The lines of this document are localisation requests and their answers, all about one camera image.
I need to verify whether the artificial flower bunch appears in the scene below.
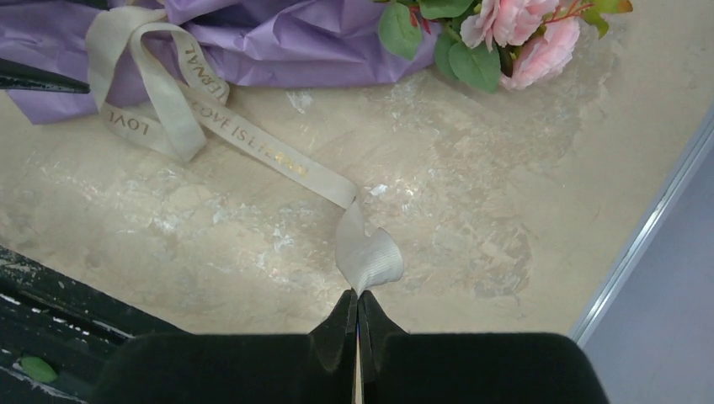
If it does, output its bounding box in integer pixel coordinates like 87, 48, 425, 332
377, 0, 633, 93

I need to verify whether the purple wrapping paper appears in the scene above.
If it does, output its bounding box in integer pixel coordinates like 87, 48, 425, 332
0, 0, 445, 126

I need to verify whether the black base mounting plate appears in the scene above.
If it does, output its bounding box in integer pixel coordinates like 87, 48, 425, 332
1, 247, 177, 403

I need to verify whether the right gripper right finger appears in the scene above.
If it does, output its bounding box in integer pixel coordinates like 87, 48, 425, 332
357, 291, 609, 403

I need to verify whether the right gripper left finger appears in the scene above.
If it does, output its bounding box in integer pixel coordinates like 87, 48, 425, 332
89, 290, 357, 403

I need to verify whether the beige printed ribbon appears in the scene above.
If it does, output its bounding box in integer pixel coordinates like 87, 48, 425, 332
85, 6, 404, 294

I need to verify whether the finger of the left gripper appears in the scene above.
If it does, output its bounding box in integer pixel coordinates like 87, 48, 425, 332
1, 59, 90, 94

